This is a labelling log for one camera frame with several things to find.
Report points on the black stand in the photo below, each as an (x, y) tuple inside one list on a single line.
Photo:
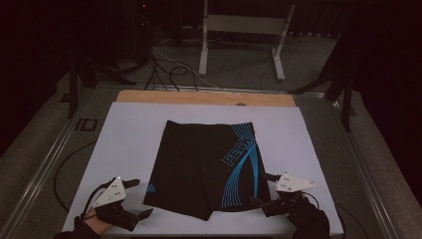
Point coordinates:
[(346, 106), (72, 96)]

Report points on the person's left hand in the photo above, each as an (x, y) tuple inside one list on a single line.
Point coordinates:
[(98, 223)]

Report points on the black shorts with blue stripes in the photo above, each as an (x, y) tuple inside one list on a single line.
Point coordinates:
[(199, 166)]

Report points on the dark equipment tower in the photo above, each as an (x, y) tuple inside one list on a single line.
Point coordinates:
[(144, 20)]

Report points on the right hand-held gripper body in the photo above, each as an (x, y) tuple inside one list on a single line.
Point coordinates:
[(293, 182)]

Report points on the metal rail frame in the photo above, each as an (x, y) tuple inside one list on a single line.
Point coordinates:
[(43, 171)]

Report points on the white metal stand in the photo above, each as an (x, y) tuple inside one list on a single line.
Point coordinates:
[(245, 25)]

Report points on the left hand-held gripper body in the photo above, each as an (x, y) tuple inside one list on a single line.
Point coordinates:
[(112, 194)]

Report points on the person's right hand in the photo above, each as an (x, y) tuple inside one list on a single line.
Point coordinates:
[(310, 220)]

